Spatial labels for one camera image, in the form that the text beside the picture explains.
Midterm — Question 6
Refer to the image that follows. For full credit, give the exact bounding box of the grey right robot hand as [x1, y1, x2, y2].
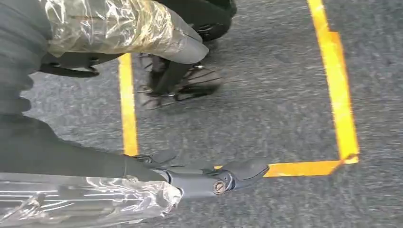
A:
[0, 0, 270, 228]

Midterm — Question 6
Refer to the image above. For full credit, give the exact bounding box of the clear plastic film wrap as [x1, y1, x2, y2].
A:
[41, 0, 191, 59]
[0, 172, 184, 228]

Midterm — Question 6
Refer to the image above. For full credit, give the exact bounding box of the right robot arm sleeve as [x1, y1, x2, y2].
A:
[0, 0, 53, 118]

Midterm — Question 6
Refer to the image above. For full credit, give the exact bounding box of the yellow floor tape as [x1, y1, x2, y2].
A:
[117, 0, 361, 179]

